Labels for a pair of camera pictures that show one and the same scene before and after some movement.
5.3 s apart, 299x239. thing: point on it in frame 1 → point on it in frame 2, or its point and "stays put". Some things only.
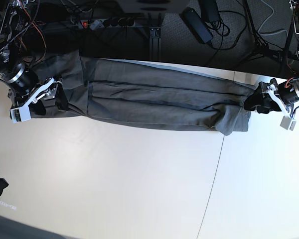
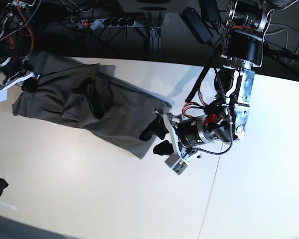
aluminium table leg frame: [155, 39] stays put
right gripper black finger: [260, 99] → [157, 127]
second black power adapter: [209, 10] stays put
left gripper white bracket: [24, 112] → [1, 94]
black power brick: [196, 25] stays put
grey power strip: [93, 25] stays put
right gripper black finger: [263, 109] → [165, 148]
